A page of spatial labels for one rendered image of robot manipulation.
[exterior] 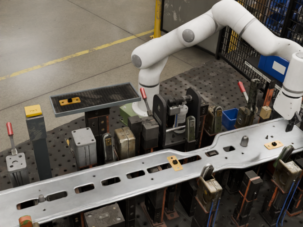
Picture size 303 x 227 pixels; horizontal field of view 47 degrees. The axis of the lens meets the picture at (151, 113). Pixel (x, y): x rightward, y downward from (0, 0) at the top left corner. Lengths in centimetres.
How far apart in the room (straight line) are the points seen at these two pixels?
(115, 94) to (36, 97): 222
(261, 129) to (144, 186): 66
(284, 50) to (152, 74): 73
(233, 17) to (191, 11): 288
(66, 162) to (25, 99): 189
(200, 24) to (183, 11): 289
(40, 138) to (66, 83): 236
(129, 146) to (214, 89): 121
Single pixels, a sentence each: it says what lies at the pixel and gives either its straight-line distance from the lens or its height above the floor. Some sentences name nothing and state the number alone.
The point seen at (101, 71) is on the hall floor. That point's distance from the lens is 405.
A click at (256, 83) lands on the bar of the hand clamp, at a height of 121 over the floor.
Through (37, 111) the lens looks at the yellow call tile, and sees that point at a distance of 147.
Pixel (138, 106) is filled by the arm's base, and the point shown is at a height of 82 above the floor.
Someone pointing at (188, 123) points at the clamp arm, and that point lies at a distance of 153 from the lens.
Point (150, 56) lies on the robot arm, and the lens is 176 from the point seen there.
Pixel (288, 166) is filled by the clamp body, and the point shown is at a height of 104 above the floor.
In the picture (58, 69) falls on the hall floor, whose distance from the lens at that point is 415.
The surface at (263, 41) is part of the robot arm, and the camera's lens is 142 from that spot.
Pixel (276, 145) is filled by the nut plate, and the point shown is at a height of 100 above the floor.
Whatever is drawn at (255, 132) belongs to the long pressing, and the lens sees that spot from 169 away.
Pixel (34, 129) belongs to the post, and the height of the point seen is 109.
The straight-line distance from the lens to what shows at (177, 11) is 449.
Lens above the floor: 201
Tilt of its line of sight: 36 degrees down
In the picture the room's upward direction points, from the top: 3 degrees clockwise
